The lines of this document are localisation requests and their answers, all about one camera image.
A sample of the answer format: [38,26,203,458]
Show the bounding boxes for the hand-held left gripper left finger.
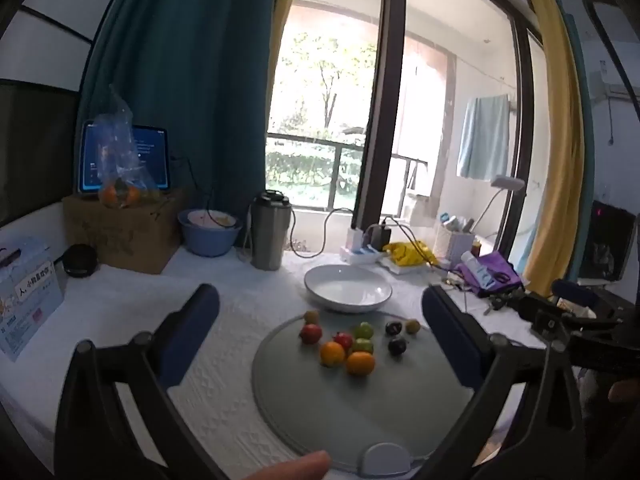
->
[54,283,221,480]

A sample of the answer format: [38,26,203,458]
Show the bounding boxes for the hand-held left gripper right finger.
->
[415,284,586,480]

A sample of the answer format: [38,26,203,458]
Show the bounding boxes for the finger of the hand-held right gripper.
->
[552,280,601,307]
[517,296,566,333]

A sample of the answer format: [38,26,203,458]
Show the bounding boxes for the orange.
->
[346,351,376,376]
[320,341,347,367]

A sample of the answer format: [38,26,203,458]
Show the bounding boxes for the white shallow plate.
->
[304,264,393,313]

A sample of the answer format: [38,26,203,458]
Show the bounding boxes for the person's right hand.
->
[607,379,640,403]

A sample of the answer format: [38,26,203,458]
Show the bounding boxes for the person's left hand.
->
[235,450,332,480]

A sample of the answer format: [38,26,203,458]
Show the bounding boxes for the white textured tablecloth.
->
[0,247,551,480]

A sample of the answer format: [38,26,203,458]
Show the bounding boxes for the black appliance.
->
[577,200,638,283]

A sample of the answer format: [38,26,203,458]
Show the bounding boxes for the purple cloth bag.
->
[457,252,523,297]

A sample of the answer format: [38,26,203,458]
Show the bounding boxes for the white cream tube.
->
[461,251,496,291]

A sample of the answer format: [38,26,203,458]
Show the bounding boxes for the blue plastic basin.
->
[177,208,243,257]

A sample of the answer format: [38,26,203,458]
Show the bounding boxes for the yellow plastic bag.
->
[382,241,438,267]

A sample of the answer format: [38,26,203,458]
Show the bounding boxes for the white woven basket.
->
[432,214,476,261]

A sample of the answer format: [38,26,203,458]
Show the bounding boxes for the pink bowl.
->
[187,210,237,228]

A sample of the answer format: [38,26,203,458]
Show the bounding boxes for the brown cardboard box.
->
[61,187,188,275]

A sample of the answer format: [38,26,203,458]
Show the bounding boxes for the stainless steel tumbler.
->
[250,190,293,271]

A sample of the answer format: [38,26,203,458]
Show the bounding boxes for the white power strip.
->
[340,245,396,265]

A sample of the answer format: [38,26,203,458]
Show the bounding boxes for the white desk lamp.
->
[472,175,526,251]

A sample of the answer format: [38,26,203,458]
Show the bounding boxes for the black round speaker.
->
[62,244,98,278]

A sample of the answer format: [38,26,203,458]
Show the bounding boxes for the white paper bag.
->
[400,192,433,221]

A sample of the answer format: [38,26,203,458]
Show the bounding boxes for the grey round mat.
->
[251,310,476,479]

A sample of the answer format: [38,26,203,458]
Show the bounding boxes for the yellow curtain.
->
[267,0,306,126]
[517,0,586,286]

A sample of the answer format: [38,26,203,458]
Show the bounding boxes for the blue printed carton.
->
[0,237,66,361]

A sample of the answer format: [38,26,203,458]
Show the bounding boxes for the light blue towel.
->
[456,94,511,181]

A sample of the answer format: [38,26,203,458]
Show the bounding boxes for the tablet with lit screen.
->
[79,121,172,195]

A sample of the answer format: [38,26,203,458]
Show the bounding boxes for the teal curtain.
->
[75,0,288,261]
[550,0,596,281]

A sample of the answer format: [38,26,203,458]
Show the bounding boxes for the clear plastic bag of oranges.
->
[92,85,161,209]

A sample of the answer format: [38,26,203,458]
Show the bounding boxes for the black balcony railing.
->
[265,132,428,211]

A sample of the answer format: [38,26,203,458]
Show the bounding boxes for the white air conditioner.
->
[587,67,640,103]

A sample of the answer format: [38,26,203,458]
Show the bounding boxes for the black charger cable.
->
[382,215,451,273]

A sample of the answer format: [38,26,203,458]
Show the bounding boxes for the black tablet cable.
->
[170,155,216,211]

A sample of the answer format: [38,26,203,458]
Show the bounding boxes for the grey charging cable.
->
[292,207,356,260]

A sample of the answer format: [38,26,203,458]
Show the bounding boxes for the dark window frame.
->
[352,0,408,231]

